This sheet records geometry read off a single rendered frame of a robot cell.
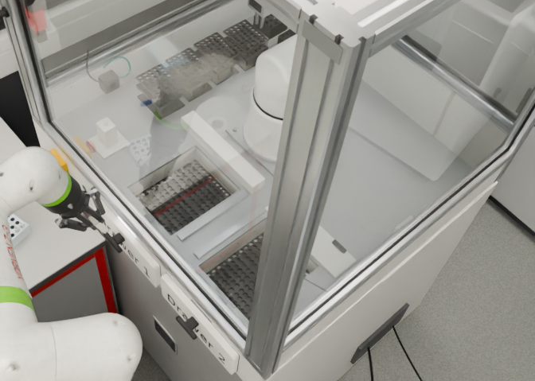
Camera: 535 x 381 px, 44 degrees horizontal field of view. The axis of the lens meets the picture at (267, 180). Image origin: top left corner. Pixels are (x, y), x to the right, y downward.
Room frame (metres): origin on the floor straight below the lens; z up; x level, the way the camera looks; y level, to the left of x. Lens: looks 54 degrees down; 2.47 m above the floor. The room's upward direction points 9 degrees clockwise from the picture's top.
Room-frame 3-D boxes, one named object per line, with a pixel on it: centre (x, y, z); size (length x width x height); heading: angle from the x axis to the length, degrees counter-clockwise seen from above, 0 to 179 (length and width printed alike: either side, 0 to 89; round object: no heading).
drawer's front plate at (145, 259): (0.89, 0.36, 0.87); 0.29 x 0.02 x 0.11; 49
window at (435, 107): (0.92, -0.36, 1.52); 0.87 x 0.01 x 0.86; 139
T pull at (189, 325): (0.67, 0.13, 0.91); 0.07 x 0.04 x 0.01; 49
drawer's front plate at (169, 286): (0.69, 0.12, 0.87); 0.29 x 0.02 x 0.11; 49
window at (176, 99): (0.89, 0.31, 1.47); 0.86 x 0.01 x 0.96; 49
